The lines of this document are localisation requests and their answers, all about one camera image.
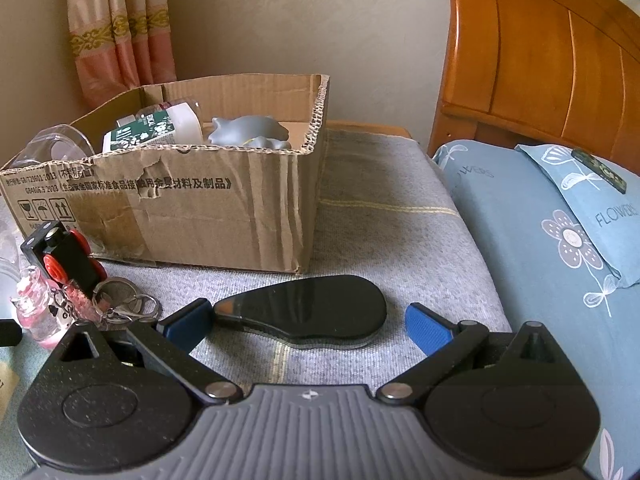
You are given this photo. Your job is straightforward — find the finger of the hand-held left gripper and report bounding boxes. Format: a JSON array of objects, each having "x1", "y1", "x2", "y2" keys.
[{"x1": 0, "y1": 321, "x2": 24, "y2": 347}]

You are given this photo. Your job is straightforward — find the beige paper card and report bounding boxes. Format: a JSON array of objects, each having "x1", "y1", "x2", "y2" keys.
[{"x1": 0, "y1": 362, "x2": 19, "y2": 411}]

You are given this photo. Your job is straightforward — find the dark remote control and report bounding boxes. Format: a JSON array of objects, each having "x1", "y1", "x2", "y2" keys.
[{"x1": 570, "y1": 147, "x2": 629, "y2": 195}]

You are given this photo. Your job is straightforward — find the clear container with red label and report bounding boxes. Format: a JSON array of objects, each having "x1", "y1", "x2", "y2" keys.
[{"x1": 10, "y1": 122, "x2": 96, "y2": 169}]

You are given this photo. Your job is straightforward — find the metal key rings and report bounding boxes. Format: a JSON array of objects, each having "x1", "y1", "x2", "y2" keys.
[{"x1": 92, "y1": 280, "x2": 162, "y2": 330}]

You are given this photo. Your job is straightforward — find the grey rubber animal toy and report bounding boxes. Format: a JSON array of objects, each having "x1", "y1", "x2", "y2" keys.
[{"x1": 207, "y1": 115, "x2": 294, "y2": 151}]

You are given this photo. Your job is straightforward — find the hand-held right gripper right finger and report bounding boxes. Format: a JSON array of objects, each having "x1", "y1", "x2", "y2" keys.
[{"x1": 376, "y1": 302, "x2": 573, "y2": 406}]

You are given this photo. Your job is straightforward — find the blue floral bed sheet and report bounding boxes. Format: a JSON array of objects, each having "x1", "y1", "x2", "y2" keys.
[{"x1": 431, "y1": 140, "x2": 640, "y2": 480}]

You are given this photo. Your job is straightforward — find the pink glitter vial charm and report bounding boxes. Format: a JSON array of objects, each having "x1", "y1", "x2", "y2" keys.
[{"x1": 65, "y1": 282, "x2": 104, "y2": 324}]

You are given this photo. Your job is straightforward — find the blue floral pillow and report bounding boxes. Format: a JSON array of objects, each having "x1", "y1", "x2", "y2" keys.
[{"x1": 515, "y1": 144, "x2": 640, "y2": 289}]

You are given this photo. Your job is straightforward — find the pink patterned curtain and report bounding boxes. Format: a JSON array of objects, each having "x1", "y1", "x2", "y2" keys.
[{"x1": 65, "y1": 0, "x2": 179, "y2": 110}]

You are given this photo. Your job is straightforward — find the white bottle with green label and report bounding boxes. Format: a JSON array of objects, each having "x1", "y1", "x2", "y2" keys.
[{"x1": 102, "y1": 101, "x2": 204, "y2": 152}]

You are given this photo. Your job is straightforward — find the wooden headboard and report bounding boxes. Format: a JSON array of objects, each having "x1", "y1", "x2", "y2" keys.
[{"x1": 427, "y1": 0, "x2": 640, "y2": 176}]

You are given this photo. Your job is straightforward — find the pink bottle keychain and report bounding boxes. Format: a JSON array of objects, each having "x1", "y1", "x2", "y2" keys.
[{"x1": 11, "y1": 266, "x2": 76, "y2": 351}]

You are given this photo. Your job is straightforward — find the black toy block red wheels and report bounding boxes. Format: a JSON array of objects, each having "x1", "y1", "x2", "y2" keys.
[{"x1": 21, "y1": 220, "x2": 109, "y2": 296}]

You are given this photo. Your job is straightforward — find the brown cardboard box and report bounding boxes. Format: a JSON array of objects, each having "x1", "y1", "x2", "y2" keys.
[{"x1": 0, "y1": 74, "x2": 331, "y2": 276}]

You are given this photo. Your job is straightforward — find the black oval brush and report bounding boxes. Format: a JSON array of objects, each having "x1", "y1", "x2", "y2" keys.
[{"x1": 212, "y1": 275, "x2": 389, "y2": 350}]

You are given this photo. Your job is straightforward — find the wooden nightstand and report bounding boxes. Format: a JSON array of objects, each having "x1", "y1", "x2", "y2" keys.
[{"x1": 327, "y1": 120, "x2": 414, "y2": 140}]

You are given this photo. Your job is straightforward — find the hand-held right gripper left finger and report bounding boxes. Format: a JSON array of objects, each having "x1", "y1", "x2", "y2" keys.
[{"x1": 50, "y1": 298, "x2": 244, "y2": 404}]

